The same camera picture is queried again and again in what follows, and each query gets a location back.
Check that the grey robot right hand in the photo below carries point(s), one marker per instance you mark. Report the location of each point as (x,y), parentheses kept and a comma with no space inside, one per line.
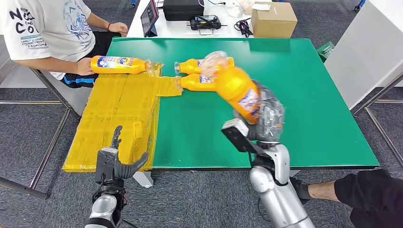
(270,119)

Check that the person's left hand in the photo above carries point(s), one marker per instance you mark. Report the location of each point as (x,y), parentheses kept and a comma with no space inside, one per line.
(119,28)

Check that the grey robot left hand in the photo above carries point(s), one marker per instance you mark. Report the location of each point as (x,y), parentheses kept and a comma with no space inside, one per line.
(126,171)

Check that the person's right hand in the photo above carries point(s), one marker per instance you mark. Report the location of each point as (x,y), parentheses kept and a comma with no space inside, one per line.
(83,66)

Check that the orange detergent bottle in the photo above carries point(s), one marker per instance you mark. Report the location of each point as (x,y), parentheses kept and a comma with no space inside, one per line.
(126,66)
(189,66)
(195,83)
(236,88)

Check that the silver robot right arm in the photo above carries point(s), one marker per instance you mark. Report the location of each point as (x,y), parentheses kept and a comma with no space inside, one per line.
(277,195)

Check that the person's right forearm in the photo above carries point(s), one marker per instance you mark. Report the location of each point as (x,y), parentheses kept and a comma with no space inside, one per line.
(47,64)

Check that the person's left forearm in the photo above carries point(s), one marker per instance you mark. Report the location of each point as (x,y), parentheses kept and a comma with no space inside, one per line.
(97,21)

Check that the white table foot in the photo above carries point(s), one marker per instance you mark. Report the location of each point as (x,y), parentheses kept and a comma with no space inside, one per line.
(144,181)
(295,172)

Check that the black tablet with stand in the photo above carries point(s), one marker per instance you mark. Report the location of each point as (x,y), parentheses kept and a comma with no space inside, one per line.
(149,17)

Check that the yellow taped cardboard sheet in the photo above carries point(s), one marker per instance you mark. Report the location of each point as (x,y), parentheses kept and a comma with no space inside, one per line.
(116,126)

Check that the person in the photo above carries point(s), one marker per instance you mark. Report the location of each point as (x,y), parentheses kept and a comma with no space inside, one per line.
(47,31)
(371,195)

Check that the white desk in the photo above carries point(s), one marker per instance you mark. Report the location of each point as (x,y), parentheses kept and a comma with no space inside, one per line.
(173,30)

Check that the black carrying case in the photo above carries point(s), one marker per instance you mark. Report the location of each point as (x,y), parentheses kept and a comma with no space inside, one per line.
(183,10)

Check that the black sneaker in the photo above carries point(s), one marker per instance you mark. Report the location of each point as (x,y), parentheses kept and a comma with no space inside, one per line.
(302,190)

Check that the black handheld controller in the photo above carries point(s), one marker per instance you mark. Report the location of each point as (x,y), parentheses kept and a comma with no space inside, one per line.
(205,23)

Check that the green box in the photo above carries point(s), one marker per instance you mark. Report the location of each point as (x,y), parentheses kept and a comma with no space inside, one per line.
(325,51)

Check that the brown cardboard box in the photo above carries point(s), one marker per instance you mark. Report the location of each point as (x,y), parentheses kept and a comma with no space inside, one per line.
(274,24)

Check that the white paper slip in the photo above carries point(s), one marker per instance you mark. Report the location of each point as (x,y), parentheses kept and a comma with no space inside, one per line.
(261,6)

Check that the clear plastic bag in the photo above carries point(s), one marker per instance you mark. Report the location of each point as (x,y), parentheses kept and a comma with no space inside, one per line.
(234,9)

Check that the white side table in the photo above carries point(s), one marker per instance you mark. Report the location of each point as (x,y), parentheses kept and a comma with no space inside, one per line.
(365,47)

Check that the blue caster leg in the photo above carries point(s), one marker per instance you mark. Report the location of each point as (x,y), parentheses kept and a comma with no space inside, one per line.
(359,4)

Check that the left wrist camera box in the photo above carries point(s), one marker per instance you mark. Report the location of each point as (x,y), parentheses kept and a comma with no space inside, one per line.
(106,165)

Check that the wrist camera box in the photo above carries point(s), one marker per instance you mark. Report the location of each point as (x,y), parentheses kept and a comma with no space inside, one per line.
(106,165)
(236,135)

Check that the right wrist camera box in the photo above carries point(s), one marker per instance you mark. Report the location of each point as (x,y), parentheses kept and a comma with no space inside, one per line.
(236,135)

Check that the metal table frame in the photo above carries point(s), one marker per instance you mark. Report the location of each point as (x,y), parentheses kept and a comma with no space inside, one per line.
(376,95)

